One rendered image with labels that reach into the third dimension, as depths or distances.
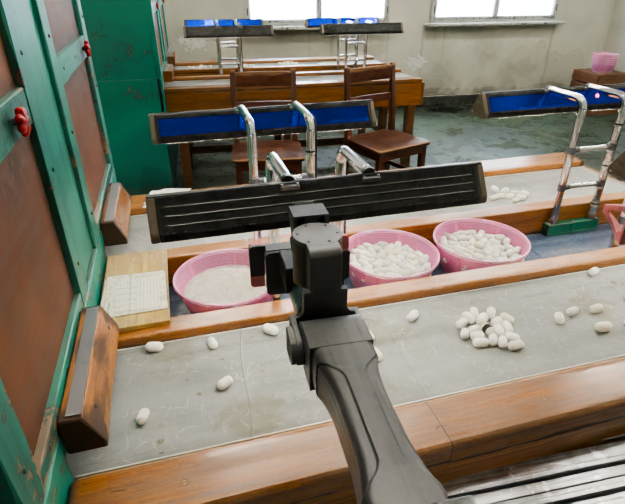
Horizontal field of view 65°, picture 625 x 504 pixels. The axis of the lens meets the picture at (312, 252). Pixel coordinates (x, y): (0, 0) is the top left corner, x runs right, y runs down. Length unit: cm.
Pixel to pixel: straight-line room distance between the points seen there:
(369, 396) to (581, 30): 712
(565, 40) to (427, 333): 642
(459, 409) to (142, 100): 299
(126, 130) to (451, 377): 295
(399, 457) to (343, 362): 11
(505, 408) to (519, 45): 624
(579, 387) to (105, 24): 313
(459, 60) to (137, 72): 420
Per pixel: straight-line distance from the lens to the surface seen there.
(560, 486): 102
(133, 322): 113
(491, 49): 679
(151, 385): 102
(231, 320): 110
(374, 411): 44
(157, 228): 84
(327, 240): 54
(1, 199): 78
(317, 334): 51
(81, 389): 88
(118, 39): 348
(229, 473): 83
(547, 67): 727
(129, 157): 364
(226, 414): 94
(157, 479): 85
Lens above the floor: 143
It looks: 29 degrees down
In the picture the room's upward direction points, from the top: straight up
